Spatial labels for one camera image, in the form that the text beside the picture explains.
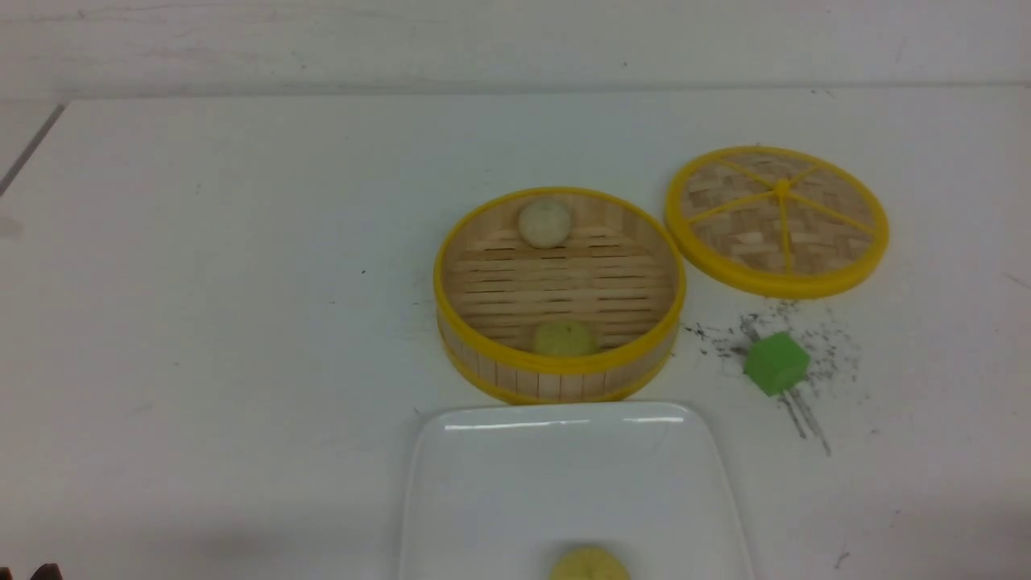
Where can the yellow-green steamed bun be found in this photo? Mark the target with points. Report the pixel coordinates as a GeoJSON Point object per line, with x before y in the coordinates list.
{"type": "Point", "coordinates": [564, 339]}

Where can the white steamed bun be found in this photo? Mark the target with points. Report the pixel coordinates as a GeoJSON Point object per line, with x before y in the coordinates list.
{"type": "Point", "coordinates": [545, 223]}

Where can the white rectangular plate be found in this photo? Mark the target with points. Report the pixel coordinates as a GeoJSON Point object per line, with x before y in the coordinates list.
{"type": "Point", "coordinates": [506, 492]}

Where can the yellow steamed bun on plate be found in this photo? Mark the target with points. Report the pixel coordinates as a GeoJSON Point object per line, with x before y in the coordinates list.
{"type": "Point", "coordinates": [589, 563]}

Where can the bamboo steamer basket yellow rim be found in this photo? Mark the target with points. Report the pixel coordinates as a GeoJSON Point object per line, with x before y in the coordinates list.
{"type": "Point", "coordinates": [619, 273]}

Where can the bamboo steamer lid yellow rim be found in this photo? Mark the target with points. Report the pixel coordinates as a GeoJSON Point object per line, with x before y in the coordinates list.
{"type": "Point", "coordinates": [775, 222]}

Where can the green cube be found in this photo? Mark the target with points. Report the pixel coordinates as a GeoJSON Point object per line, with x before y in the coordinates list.
{"type": "Point", "coordinates": [776, 363]}

